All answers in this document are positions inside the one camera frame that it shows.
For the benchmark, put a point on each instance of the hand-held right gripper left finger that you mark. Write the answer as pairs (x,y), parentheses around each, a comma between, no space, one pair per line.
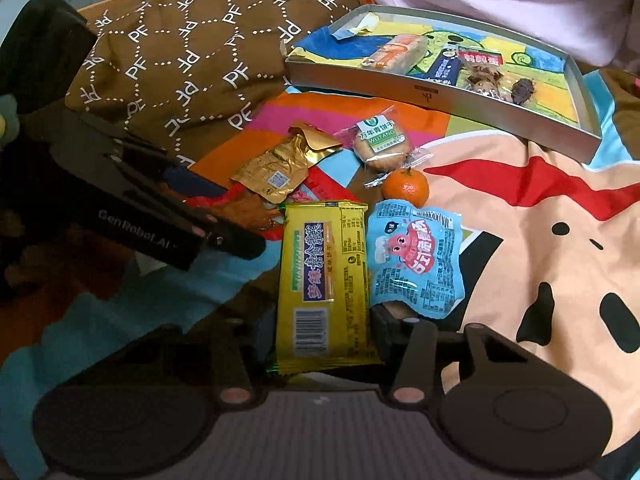
(235,360)

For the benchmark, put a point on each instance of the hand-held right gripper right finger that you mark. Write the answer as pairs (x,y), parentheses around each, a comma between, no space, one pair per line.
(385,332)

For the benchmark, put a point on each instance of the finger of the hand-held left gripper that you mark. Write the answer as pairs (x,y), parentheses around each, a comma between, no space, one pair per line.
(230,240)
(195,182)

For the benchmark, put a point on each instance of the yellow biscuit packet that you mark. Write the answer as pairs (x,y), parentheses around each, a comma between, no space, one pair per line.
(325,285)

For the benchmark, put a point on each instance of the light blue snack packet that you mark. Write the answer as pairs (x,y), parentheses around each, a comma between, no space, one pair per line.
(415,260)

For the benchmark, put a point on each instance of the gold foil snack packet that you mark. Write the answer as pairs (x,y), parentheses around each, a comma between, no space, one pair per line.
(280,167)

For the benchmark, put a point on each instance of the tangerine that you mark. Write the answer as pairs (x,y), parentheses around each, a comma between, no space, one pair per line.
(406,187)

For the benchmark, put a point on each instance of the round cookie packet green label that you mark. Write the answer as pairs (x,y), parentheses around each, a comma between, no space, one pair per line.
(382,145)

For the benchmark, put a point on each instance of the grey cardboard tray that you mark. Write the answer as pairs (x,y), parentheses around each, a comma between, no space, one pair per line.
(450,105)

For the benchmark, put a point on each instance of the orange rice cracker packet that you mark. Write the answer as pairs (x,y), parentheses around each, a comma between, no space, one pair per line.
(395,52)

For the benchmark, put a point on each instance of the dark blue stick packet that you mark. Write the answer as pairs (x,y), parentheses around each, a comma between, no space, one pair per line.
(444,67)

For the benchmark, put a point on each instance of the clear packet with brown snack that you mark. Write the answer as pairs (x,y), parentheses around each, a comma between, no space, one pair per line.
(484,79)

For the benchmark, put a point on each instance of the clear packet with dark snack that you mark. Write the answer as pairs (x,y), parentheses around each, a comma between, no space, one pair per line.
(524,91)

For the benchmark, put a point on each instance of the red and green snack packet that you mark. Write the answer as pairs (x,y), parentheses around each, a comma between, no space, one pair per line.
(480,56)

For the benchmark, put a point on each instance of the brown patterned blanket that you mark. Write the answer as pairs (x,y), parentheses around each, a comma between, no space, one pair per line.
(200,60)

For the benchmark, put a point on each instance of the colourful printed blanket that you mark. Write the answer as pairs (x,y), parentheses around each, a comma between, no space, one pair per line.
(525,240)

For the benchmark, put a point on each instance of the white paper scrap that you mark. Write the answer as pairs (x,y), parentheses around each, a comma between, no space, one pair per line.
(360,25)

